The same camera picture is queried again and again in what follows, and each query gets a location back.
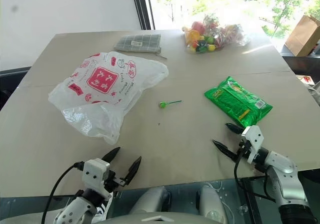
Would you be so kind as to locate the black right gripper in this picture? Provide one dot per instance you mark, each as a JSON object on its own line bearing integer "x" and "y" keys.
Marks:
{"x": 244, "y": 149}

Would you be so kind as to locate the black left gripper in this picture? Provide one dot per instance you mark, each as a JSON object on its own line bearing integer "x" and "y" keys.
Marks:
{"x": 112, "y": 181}

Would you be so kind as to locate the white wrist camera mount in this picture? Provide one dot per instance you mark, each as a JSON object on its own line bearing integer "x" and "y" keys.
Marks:
{"x": 253, "y": 139}
{"x": 95, "y": 171}

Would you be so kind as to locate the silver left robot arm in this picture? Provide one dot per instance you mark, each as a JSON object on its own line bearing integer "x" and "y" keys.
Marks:
{"x": 75, "y": 209}

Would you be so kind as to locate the green lollipop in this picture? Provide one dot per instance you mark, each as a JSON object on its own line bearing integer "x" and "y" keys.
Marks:
{"x": 163, "y": 105}

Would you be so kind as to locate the brown paper bag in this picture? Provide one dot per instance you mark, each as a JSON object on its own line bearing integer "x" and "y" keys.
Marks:
{"x": 305, "y": 37}

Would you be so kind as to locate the white crumpled item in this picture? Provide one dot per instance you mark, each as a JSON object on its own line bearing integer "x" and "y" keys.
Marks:
{"x": 315, "y": 90}

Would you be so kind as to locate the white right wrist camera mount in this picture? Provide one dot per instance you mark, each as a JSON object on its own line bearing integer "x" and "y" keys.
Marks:
{"x": 253, "y": 139}

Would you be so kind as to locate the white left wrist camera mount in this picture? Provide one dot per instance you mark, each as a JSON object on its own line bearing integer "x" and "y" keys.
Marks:
{"x": 95, "y": 171}

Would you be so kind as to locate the green snack package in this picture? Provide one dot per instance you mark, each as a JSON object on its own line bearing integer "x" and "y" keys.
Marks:
{"x": 237, "y": 101}

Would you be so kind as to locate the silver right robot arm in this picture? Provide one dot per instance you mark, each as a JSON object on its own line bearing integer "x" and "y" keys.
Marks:
{"x": 282, "y": 166}

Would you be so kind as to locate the dark side cabinet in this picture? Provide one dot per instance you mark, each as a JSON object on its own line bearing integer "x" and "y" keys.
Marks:
{"x": 305, "y": 64}

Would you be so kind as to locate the white red-printed plastic bag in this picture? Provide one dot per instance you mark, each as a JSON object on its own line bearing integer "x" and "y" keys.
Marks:
{"x": 100, "y": 84}

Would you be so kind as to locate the black window frame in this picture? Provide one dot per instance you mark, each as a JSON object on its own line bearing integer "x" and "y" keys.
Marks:
{"x": 141, "y": 4}

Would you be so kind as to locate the grey checked fabric pouch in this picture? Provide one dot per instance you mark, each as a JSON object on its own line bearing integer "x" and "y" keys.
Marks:
{"x": 137, "y": 43}

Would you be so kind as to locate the clear bag of toy fruits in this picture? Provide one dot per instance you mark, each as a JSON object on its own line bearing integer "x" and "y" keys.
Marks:
{"x": 200, "y": 37}

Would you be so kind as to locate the red and white box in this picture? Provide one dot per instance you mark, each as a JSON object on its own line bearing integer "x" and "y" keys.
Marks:
{"x": 305, "y": 79}

